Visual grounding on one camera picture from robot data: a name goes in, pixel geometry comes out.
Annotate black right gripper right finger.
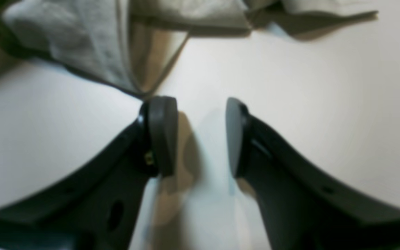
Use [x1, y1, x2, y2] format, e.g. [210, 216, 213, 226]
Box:
[225, 98, 400, 250]

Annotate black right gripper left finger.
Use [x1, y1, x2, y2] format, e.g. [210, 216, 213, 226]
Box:
[0, 95, 179, 250]

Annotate beige t-shirt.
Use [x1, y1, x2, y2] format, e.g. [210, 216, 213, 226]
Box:
[0, 0, 378, 96]

